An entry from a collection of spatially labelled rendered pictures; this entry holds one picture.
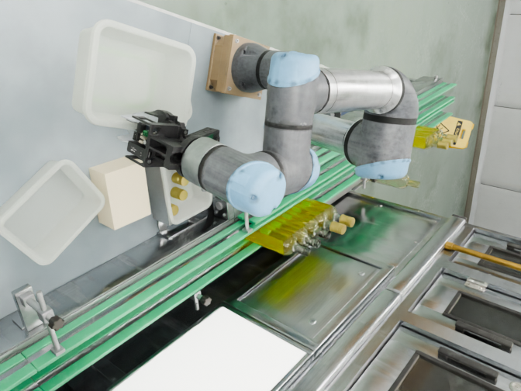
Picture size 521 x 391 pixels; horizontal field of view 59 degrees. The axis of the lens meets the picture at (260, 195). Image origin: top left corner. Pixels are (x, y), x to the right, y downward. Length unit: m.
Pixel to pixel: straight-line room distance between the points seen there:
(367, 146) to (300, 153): 0.36
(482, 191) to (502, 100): 1.41
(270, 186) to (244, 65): 0.83
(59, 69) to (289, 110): 0.68
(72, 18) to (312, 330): 1.01
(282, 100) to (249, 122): 0.99
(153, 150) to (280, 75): 0.22
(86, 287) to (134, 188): 0.29
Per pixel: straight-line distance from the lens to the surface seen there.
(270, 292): 1.48
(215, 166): 0.66
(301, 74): 0.69
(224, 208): 1.49
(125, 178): 1.27
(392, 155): 1.03
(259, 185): 0.61
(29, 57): 1.19
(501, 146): 7.47
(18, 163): 1.21
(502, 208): 7.81
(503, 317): 1.58
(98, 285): 1.32
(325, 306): 1.43
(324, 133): 1.18
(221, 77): 1.46
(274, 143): 0.70
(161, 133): 0.75
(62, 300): 1.30
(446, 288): 1.63
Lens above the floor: 1.83
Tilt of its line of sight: 37 degrees down
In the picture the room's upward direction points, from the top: 108 degrees clockwise
